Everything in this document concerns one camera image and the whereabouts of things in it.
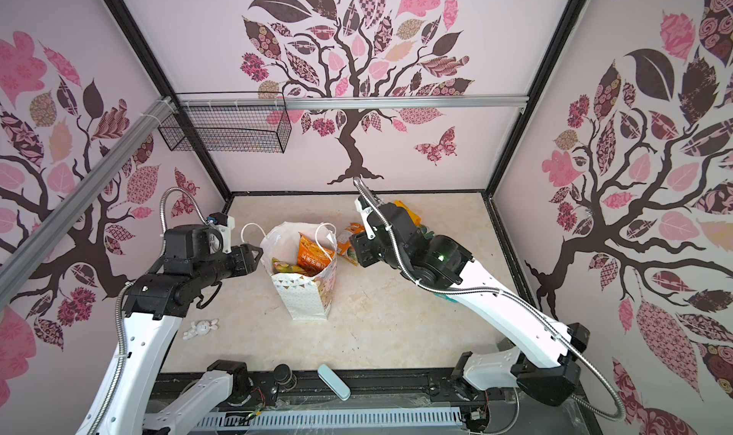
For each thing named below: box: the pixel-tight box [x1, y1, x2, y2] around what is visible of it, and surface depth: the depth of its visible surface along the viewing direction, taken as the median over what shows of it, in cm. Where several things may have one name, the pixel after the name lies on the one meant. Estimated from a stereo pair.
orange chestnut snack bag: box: [296, 231, 336, 277], surface depth 85 cm
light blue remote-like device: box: [316, 364, 352, 402], surface depth 73 cm
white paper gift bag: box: [240, 221, 338, 321], surface depth 78 cm
